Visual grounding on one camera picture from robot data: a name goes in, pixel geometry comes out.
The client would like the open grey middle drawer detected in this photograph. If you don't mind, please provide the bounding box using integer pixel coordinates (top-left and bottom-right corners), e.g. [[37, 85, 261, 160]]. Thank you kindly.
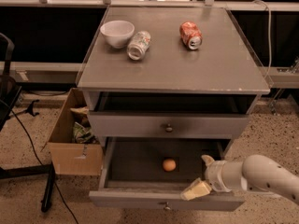
[[90, 137, 244, 211]]

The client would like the white hanging cable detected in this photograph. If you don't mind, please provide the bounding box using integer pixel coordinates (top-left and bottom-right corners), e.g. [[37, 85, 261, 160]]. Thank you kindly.
[[251, 0, 273, 79]]

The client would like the black floor cable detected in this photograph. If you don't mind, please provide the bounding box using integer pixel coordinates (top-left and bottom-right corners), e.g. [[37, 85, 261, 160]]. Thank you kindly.
[[0, 99, 80, 224]]

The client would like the white ceramic bowl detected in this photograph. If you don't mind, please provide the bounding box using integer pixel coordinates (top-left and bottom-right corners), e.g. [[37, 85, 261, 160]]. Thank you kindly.
[[100, 21, 135, 49]]

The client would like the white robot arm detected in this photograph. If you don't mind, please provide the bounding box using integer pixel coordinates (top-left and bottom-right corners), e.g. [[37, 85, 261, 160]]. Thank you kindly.
[[180, 155, 299, 204]]

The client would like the closed grey top drawer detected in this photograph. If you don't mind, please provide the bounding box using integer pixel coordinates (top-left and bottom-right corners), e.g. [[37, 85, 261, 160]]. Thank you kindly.
[[88, 112, 249, 139]]

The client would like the orange soda can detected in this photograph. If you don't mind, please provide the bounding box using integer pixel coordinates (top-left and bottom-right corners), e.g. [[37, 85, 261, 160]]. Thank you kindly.
[[179, 21, 203, 50]]

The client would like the black chair base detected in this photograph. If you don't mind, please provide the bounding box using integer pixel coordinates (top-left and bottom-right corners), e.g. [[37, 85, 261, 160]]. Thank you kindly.
[[0, 34, 55, 213]]

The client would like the silver green soda can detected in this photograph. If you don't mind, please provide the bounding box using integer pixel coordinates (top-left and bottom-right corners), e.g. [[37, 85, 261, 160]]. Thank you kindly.
[[127, 31, 151, 61]]

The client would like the orange fruit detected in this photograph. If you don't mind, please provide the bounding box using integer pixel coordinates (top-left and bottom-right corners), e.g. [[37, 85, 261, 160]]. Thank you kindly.
[[163, 159, 177, 172]]

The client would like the metal top drawer knob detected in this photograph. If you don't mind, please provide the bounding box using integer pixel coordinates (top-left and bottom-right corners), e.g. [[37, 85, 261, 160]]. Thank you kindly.
[[165, 123, 173, 133]]

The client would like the metal drawer knob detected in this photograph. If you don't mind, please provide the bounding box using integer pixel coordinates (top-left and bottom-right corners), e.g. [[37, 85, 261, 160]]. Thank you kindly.
[[165, 123, 173, 133], [160, 202, 171, 211]]

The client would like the grey drawer cabinet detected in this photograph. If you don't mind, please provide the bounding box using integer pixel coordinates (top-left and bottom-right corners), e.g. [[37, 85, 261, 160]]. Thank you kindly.
[[75, 5, 271, 212]]

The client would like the brown cardboard box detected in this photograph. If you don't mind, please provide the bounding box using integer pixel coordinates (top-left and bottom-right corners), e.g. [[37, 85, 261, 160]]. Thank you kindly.
[[47, 89, 103, 175]]

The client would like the green snack bag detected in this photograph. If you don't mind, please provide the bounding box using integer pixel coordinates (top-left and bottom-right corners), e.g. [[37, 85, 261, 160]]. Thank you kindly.
[[72, 122, 95, 144]]

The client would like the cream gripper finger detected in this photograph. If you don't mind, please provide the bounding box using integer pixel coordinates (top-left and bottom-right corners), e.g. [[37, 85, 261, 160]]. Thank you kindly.
[[201, 155, 215, 166], [180, 178, 212, 201]]

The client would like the metal middle drawer knob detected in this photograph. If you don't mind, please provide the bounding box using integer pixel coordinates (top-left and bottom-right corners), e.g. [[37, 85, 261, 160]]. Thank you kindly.
[[160, 202, 171, 211]]

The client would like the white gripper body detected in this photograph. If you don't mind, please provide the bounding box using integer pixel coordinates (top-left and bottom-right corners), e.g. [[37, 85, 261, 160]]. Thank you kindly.
[[205, 161, 231, 192]]

